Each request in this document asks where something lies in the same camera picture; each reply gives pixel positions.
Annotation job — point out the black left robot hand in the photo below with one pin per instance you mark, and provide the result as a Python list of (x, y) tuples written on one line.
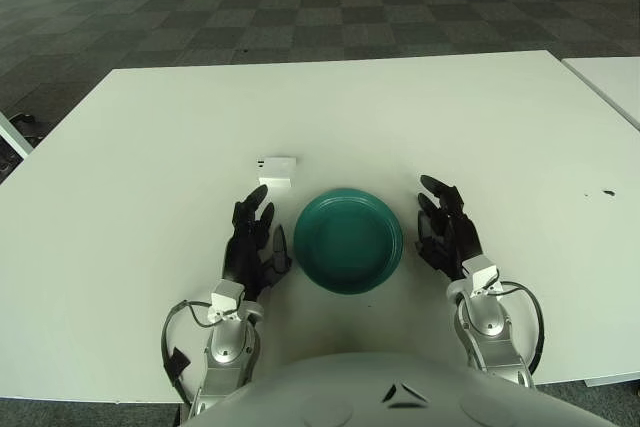
[(245, 247)]

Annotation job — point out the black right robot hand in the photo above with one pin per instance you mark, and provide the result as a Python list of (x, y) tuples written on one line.
[(455, 237)]

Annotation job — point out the white charger block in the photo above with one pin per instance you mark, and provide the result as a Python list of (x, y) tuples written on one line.
[(277, 172)]

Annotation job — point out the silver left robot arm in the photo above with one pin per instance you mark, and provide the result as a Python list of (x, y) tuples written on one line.
[(227, 342)]

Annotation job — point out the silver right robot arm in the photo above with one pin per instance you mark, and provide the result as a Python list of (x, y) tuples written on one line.
[(492, 332)]

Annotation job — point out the green round plate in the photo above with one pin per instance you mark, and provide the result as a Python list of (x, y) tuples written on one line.
[(345, 242)]

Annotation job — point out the white robot torso shell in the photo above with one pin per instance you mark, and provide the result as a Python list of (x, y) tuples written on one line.
[(325, 392)]

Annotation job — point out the white neighbouring table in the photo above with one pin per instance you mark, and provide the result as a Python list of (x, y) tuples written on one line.
[(615, 82)]

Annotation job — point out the white side table edge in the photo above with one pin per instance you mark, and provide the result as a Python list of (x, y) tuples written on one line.
[(12, 139)]

